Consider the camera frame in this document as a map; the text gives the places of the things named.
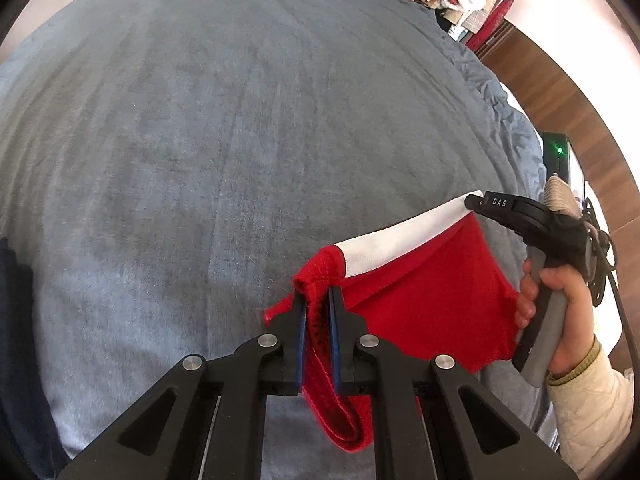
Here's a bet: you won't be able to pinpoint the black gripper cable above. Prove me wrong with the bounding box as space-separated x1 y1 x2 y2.
579 194 640 380

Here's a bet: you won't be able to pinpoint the black camera box green light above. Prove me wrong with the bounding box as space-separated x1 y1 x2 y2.
540 132 570 183

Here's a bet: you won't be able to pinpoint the person's right hand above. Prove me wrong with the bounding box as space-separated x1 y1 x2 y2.
514 258 598 378

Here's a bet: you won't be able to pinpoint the red and white pants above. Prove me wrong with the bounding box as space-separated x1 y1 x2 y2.
293 197 518 452

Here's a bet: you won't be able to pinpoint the grey bed blanket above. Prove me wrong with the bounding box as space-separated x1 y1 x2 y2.
1 0 546 479

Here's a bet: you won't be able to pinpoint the cream jacket sleeve forearm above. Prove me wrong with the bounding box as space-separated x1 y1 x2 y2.
547 340 634 479

